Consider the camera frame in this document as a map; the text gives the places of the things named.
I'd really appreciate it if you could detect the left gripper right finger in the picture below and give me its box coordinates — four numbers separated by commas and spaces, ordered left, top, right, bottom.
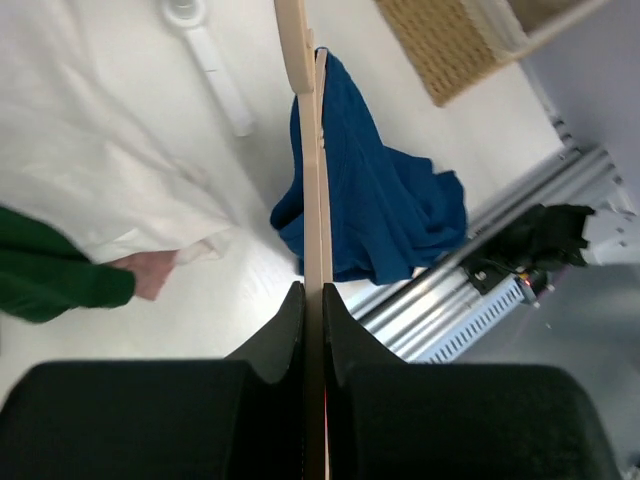
323, 285, 620, 479

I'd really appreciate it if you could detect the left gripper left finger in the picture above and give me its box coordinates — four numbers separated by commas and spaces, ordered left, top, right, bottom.
1, 283, 305, 479

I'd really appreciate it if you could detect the blue t shirt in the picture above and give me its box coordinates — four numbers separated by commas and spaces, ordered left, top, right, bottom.
269, 47, 469, 286

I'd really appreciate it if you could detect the wooden hanger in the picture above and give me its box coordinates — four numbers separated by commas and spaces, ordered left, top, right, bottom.
274, 0, 333, 479

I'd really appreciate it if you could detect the pink shirt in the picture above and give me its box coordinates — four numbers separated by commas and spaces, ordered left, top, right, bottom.
109, 251, 177, 301

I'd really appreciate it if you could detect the green and white shirt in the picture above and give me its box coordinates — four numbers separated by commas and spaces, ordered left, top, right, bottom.
1, 1, 233, 323

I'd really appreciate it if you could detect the wicker basket with liner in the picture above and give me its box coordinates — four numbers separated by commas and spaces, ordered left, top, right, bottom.
376, 0, 605, 107

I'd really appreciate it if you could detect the metal clothes rack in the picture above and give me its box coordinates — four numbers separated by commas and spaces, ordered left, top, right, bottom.
159, 0, 254, 137

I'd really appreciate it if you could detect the slotted cable duct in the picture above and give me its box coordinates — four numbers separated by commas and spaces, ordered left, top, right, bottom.
408, 277, 524, 364

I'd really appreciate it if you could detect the aluminium mounting rail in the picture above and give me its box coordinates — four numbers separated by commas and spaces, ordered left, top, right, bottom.
350, 121, 639, 364

